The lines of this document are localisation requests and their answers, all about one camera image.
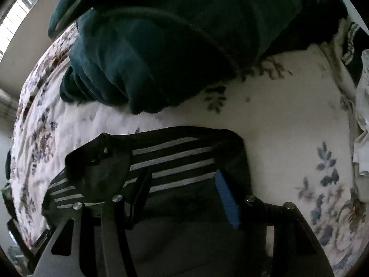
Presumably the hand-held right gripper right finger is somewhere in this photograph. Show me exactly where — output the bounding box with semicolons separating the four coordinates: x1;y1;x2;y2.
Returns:
213;170;335;277

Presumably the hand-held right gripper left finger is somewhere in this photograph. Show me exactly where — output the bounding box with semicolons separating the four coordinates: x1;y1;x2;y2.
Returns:
33;169;153;277

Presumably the black garment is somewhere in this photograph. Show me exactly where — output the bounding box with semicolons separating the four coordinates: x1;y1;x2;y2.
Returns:
42;125;267;277

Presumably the floral bed blanket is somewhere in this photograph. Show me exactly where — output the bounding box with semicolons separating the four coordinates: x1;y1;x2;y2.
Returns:
9;20;369;277

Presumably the teal plush blanket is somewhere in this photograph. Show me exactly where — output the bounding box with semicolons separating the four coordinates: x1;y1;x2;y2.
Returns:
48;0;349;115

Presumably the white crumpled cloth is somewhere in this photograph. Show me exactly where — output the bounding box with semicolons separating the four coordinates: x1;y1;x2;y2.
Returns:
352;75;369;176

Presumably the barred window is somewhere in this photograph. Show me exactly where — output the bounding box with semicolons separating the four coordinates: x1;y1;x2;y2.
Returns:
0;0;60;61

